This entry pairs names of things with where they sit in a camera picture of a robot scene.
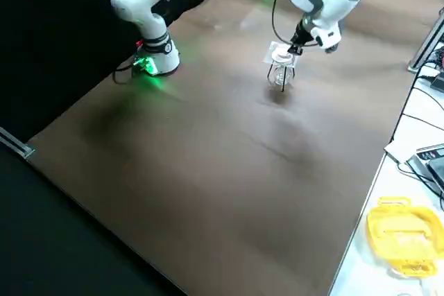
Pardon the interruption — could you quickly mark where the black foot cable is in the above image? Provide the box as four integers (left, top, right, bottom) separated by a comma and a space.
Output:
112, 61, 140, 85

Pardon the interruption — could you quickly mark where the square wire gauze mat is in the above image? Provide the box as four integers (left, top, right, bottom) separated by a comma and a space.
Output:
263, 41, 300, 65

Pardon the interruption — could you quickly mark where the aluminium rail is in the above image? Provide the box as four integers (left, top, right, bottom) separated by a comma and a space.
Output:
0, 126, 36, 159

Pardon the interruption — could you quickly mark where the yellow plastic box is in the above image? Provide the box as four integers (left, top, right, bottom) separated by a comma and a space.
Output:
366, 196, 440, 278

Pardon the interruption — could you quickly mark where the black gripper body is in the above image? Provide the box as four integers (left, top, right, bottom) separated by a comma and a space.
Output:
292, 21, 315, 46

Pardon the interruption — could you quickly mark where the clear glass alcohol lamp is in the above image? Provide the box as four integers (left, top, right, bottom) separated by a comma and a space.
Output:
272, 62, 293, 87

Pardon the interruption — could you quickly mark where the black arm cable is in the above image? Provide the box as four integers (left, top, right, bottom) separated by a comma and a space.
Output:
271, 0, 319, 48

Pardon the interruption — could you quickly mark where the black metal tripod stand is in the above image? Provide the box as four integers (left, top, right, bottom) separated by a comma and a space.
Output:
266, 56, 296, 94

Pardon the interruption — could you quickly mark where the aluminium profile post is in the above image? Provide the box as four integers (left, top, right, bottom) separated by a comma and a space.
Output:
407, 14, 444, 72

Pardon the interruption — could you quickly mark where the thin black cable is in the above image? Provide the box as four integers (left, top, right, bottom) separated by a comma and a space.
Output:
391, 63, 444, 144

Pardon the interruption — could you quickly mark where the white ceramic crucible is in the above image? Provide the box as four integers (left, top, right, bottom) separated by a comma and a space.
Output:
271, 49, 293, 64

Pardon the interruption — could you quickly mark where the black device with display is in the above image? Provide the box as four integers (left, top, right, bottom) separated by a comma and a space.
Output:
404, 144, 444, 193

